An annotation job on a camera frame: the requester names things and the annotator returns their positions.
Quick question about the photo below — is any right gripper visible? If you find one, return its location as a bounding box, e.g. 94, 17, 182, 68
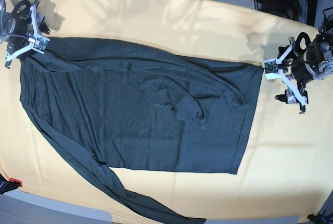
5, 0, 50, 68

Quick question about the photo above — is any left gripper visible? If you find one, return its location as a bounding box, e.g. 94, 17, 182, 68
264, 32, 313, 114

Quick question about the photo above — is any dark grey long-sleeve T-shirt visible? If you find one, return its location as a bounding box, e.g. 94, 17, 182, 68
20, 38, 263, 223

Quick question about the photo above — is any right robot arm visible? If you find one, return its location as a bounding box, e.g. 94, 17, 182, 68
1, 0, 50, 68

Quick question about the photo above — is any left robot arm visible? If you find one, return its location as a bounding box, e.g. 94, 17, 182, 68
263, 7, 332, 114

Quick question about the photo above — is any black clamp lower right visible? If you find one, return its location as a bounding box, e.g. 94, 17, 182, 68
308, 214, 332, 224

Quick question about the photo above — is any red and black clamp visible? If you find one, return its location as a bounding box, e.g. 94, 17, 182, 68
0, 175, 22, 194

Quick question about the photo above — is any black table leg post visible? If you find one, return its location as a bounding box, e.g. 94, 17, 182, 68
306, 0, 318, 26

